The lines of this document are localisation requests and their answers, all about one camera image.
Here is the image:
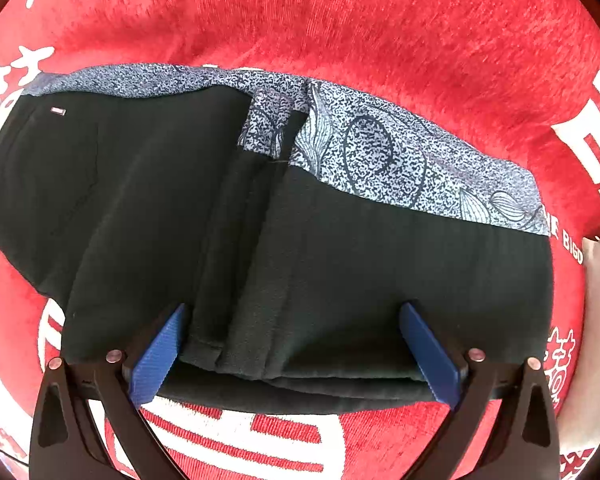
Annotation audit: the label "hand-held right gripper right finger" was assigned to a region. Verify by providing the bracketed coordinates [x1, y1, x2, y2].
[399, 301, 561, 480]

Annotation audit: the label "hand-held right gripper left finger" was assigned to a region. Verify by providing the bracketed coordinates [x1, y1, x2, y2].
[29, 302, 191, 480]

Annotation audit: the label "black pants with blue trim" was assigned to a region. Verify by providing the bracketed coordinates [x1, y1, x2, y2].
[0, 62, 555, 416]

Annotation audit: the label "red printed blanket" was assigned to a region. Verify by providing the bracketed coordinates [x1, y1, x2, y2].
[0, 0, 600, 480]

